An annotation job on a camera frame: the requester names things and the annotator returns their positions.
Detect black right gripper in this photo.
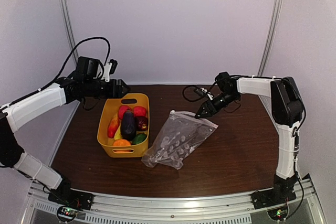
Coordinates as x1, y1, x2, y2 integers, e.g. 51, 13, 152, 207
196, 91, 239, 118

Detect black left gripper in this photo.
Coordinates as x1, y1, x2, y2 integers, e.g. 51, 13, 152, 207
84, 79, 131, 99

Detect clear zip top bag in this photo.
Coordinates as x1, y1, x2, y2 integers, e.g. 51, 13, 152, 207
142, 110, 218, 170

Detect purple toy eggplant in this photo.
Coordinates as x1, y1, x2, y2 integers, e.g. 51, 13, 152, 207
120, 110, 137, 141

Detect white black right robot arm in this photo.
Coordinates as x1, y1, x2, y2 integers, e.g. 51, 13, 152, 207
194, 72, 305, 208

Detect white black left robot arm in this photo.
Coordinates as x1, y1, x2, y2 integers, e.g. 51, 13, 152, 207
1, 77, 130, 205

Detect red toy apple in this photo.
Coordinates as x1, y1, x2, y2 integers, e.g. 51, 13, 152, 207
118, 105, 132, 120
133, 106, 147, 116

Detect dark red toy fruit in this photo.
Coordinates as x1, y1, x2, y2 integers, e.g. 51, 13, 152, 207
135, 116, 149, 132

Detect yellow plastic basket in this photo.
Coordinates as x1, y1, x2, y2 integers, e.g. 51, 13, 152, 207
97, 93, 150, 158

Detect yellow toy banana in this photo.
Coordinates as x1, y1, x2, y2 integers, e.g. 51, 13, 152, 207
113, 126, 123, 140

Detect orange toy orange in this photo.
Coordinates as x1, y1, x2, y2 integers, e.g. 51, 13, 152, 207
113, 139, 132, 147

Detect right circuit board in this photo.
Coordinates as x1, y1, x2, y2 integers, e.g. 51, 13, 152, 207
267, 207, 289, 221

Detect circuit board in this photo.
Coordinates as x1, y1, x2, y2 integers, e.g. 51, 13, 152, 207
267, 207, 289, 221
56, 206, 78, 222

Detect left circuit board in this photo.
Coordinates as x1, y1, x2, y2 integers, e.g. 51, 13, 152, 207
56, 206, 78, 222

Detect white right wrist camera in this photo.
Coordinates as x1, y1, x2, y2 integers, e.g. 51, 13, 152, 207
194, 87, 214, 100

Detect black right camera cable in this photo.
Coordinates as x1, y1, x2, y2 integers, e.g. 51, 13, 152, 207
182, 83, 218, 103

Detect black camera cable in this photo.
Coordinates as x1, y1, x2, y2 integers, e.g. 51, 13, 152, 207
54, 38, 111, 83
182, 83, 218, 103

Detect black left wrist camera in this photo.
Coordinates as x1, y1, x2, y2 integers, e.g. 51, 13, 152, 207
101, 59, 118, 82

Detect black left camera cable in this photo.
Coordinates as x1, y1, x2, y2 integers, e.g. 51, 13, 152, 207
54, 38, 111, 83

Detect right aluminium corner post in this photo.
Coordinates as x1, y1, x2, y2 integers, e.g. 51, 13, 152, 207
253, 0, 286, 78

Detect aluminium corner post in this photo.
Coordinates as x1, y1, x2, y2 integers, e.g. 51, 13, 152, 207
59, 0, 77, 49
253, 0, 286, 78

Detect aluminium front rail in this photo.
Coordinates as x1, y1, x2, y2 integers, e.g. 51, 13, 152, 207
20, 179, 326, 224

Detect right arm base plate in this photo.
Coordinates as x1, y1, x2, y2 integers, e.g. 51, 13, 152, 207
251, 189, 297, 209

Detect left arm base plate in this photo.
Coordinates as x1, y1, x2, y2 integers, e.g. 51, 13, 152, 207
48, 188, 93, 210

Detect left aluminium corner post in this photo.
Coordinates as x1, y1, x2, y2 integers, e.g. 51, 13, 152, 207
59, 0, 77, 49

